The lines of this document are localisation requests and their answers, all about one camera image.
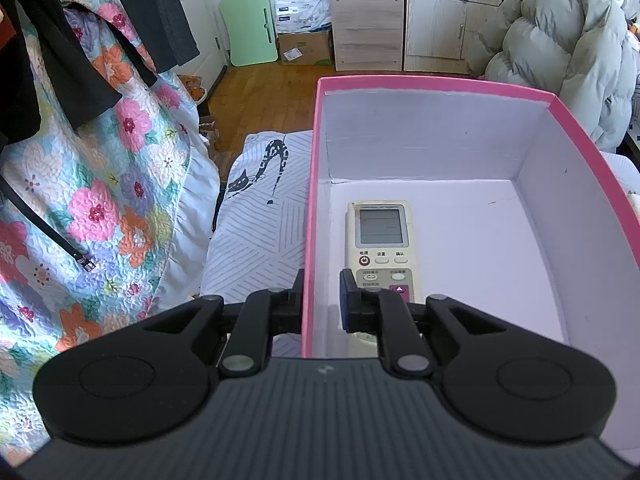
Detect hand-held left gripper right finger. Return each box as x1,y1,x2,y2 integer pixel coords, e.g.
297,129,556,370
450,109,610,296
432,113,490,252
339,269,507,380

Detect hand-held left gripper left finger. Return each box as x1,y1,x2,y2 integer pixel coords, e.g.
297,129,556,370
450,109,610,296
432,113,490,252
144,269,305,379

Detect white remote control with screen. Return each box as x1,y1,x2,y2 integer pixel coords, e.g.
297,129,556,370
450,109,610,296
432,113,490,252
344,201,419,357

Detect pink cardboard box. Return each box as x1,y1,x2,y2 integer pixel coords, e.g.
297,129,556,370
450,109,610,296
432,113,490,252
301,76,640,466

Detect cat print bedsheet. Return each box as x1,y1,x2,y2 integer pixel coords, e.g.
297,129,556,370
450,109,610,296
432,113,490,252
200,129,316,359

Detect brown crumpled bag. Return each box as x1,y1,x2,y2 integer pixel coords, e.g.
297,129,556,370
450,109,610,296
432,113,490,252
199,114,222,155

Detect floral quilt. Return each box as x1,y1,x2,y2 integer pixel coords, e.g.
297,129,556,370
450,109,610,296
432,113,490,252
0,0,222,467

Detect orange patterned bag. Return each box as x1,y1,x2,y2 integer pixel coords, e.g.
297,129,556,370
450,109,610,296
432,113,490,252
177,73,209,107

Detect brown cardboard box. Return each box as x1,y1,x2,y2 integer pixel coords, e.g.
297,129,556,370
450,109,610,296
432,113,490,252
277,29,335,66

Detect black belt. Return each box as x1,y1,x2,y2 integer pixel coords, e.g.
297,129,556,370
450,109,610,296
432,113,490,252
0,176,97,274

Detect wooden shelf cabinet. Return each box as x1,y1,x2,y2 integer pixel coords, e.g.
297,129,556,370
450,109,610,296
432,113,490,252
324,0,405,72

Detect green folding table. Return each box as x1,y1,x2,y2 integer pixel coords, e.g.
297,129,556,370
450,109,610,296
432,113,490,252
218,0,280,67

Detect white tissue packs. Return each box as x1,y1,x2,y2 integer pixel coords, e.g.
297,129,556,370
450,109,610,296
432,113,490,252
274,0,332,36

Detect white door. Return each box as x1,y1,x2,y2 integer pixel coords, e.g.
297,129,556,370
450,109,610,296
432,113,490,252
170,0,229,88

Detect wooden wardrobe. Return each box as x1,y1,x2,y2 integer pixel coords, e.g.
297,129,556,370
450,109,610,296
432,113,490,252
403,0,603,61

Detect dark grey hanging garment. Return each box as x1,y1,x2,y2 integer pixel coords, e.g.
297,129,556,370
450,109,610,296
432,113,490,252
100,0,202,76

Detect grey down jacket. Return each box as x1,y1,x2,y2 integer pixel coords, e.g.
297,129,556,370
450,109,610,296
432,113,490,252
471,0,640,152

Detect black hanging garment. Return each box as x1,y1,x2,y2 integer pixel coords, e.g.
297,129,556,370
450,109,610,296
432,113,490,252
0,0,159,149

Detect red garment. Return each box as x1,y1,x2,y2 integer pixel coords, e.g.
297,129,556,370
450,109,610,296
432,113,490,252
0,6,21,62

